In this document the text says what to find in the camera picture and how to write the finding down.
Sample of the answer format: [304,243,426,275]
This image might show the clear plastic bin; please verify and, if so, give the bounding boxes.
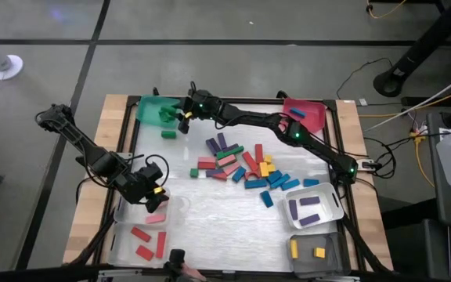
[114,183,173,227]
[106,222,171,269]

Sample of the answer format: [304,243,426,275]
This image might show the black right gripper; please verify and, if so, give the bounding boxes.
[177,96,200,135]

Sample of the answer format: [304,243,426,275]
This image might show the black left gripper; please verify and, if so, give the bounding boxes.
[125,162,164,215]

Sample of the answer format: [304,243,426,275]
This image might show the black stand pole with base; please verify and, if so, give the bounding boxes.
[373,0,451,98]

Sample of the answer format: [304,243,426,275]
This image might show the grey control box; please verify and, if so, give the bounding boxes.
[356,158,383,172]

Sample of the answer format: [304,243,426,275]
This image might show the black looped cables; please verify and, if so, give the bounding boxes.
[373,143,398,180]

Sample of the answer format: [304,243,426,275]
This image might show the black table frame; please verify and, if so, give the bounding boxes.
[92,89,395,275]

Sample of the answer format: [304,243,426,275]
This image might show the black frame bar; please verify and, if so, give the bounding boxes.
[0,262,451,282]

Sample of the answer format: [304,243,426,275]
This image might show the black cable bundle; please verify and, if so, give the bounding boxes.
[68,211,117,267]
[341,215,391,273]

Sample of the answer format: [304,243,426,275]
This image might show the green plastic tray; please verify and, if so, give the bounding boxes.
[135,95,182,129]

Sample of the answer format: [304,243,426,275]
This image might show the red plastic tray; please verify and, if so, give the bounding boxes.
[282,97,327,134]

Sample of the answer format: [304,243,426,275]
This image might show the white cable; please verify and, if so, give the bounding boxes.
[364,65,451,132]

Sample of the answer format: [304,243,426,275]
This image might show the person's hand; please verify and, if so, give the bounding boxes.
[181,262,207,281]

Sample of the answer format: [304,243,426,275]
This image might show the orange cable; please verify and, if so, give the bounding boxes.
[358,84,451,118]

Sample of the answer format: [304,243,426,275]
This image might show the yellow cable with plugs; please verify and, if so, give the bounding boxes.
[408,131,436,188]

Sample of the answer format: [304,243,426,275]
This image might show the grey plastic bin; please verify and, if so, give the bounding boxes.
[287,231,347,280]

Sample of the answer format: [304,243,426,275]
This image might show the white plastic bin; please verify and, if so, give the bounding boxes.
[283,182,345,230]

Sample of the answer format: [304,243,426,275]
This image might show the thin black floor cable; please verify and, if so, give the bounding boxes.
[335,57,394,99]

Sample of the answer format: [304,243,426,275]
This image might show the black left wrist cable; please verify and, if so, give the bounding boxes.
[143,154,171,189]

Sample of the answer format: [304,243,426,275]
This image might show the yellow hanging power cord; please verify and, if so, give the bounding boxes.
[366,0,406,20]

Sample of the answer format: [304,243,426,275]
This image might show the black handheld object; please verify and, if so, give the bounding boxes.
[169,248,186,276]

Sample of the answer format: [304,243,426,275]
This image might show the long green wooden block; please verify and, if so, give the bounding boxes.
[216,145,245,160]

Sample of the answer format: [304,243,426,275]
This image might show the black equipment cart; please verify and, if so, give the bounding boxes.
[423,113,451,282]

